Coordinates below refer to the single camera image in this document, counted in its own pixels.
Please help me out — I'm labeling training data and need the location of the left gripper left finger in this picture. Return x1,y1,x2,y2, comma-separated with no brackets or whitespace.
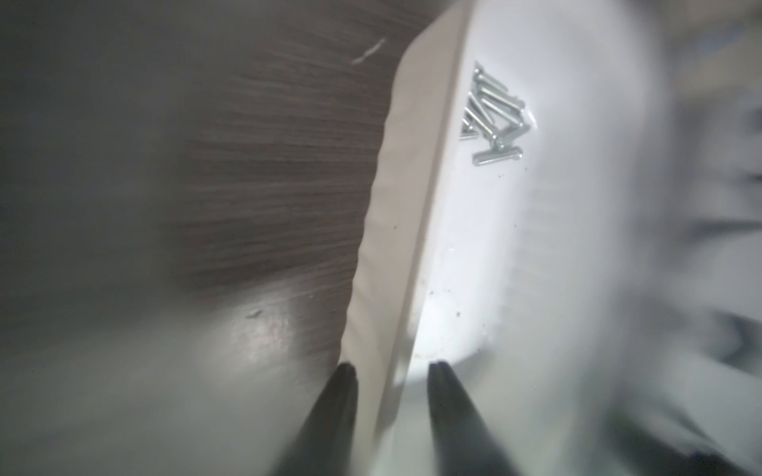
271,362,358,475

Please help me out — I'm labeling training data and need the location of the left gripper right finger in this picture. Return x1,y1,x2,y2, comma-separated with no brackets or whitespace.
427,361,519,475

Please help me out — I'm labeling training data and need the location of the white plastic storage tray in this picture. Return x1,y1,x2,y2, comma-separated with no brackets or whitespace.
341,1,761,475

